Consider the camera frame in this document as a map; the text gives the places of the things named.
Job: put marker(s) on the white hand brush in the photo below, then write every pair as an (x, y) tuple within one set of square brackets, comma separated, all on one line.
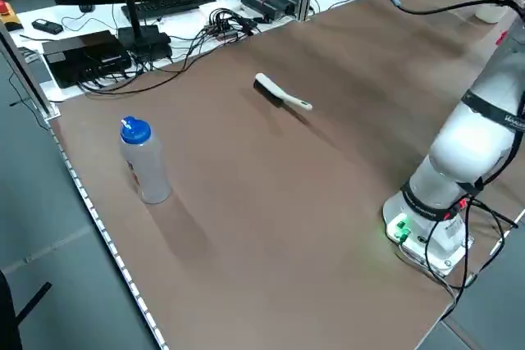
[(279, 89)]

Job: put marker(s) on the small cream bin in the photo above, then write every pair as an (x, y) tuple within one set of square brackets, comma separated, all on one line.
[(490, 14)]

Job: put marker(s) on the clear bottle with blue cap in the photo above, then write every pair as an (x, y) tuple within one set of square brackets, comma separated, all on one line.
[(147, 165)]

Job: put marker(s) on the black keyboard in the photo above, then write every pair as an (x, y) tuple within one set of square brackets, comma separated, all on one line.
[(172, 5)]

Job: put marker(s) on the white table edge trim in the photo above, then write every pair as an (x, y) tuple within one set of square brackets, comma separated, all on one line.
[(102, 235)]

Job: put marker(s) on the flat black docking box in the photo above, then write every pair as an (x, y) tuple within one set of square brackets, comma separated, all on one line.
[(82, 55)]

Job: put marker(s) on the black computer mouse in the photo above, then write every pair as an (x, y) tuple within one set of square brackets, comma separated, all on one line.
[(86, 8)]

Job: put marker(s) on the small black handheld device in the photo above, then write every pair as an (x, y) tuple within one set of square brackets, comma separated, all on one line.
[(47, 26)]

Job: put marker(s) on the red emergency stop button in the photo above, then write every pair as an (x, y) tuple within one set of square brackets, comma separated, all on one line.
[(4, 6)]

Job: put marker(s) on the black chair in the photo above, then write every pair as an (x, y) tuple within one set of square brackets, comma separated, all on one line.
[(8, 317)]

